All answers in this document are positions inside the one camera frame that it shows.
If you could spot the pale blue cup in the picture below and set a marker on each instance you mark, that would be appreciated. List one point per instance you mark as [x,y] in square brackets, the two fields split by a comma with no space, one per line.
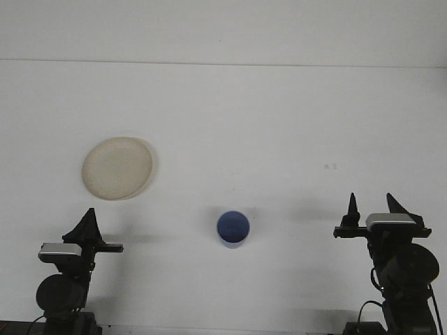
[232,228]

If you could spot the pale cream round plate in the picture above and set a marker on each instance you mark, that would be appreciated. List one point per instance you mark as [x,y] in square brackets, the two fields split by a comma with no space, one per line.
[117,167]

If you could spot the dark platform edge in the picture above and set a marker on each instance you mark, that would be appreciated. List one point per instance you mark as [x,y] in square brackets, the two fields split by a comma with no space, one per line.
[14,328]

